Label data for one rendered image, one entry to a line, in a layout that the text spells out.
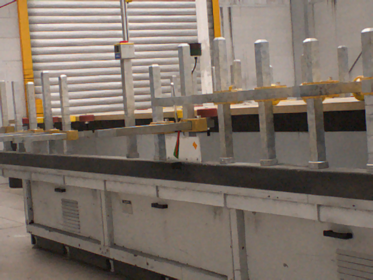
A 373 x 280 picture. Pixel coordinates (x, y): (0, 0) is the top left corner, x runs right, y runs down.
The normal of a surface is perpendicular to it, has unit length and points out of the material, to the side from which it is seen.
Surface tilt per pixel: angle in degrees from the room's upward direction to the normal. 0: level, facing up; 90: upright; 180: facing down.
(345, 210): 90
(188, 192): 90
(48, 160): 90
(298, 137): 90
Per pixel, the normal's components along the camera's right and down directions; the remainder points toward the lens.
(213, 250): -0.85, 0.09
